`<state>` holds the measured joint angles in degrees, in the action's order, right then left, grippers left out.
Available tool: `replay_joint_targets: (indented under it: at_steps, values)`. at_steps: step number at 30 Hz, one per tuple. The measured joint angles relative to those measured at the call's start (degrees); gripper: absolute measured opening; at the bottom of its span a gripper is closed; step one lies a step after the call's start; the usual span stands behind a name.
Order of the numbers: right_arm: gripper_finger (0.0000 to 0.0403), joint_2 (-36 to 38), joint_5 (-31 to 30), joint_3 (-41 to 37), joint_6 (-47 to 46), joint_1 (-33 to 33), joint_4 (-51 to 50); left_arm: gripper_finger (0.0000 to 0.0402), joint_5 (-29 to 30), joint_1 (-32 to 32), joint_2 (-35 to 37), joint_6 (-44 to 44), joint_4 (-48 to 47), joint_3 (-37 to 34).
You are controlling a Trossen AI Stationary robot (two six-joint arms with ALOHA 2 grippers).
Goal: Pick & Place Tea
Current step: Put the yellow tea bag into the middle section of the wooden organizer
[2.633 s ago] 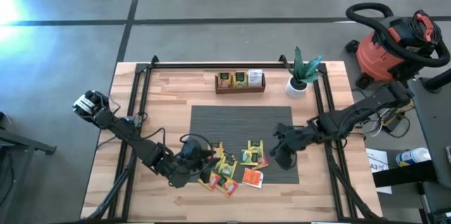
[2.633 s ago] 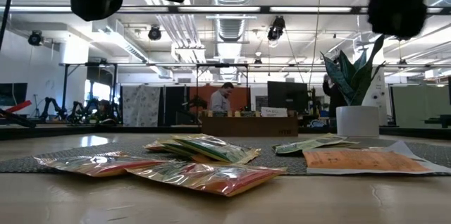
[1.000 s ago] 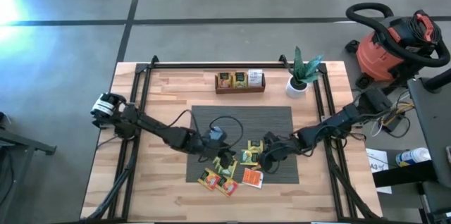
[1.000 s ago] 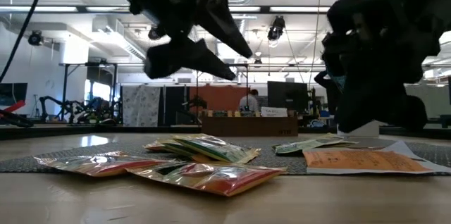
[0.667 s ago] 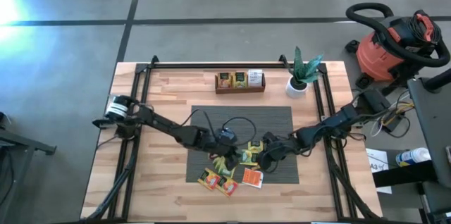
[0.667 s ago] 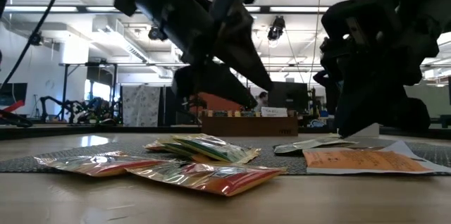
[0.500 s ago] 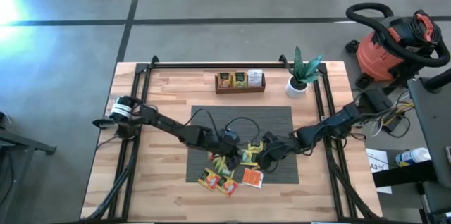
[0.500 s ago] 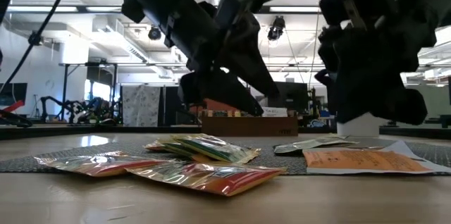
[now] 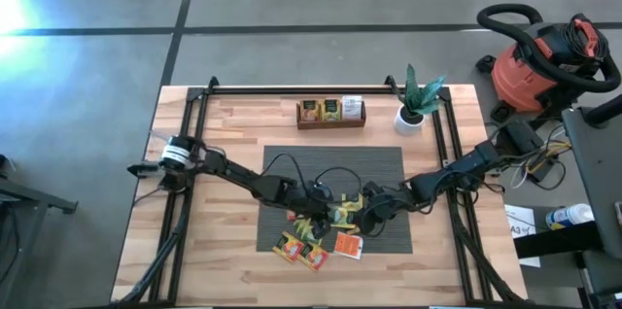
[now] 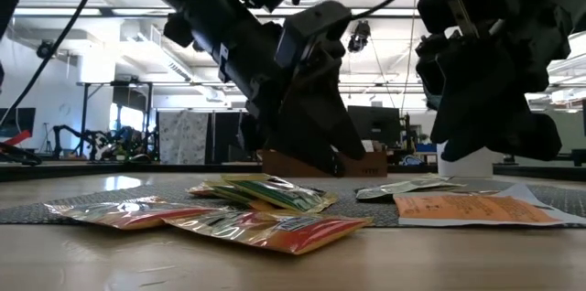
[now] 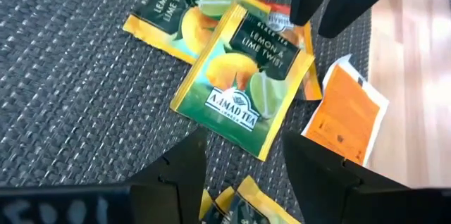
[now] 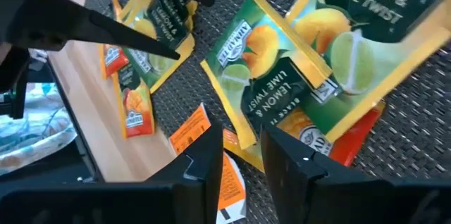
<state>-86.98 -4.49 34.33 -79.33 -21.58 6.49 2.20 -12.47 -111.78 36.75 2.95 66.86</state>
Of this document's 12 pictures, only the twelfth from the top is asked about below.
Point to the mango tea sachet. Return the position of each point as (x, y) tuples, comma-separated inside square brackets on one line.
[(135, 111)]

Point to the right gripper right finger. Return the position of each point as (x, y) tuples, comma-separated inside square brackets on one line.
[(352, 203)]

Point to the dark grey woven placemat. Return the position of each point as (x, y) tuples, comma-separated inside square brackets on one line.
[(405, 129)]

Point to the green lemon lime tea packet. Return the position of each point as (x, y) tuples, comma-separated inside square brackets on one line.
[(165, 26), (253, 51), (370, 34)]

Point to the orange white tea packet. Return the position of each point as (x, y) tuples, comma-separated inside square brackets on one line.
[(192, 129)]

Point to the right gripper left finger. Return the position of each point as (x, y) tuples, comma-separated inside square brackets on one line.
[(105, 206)]

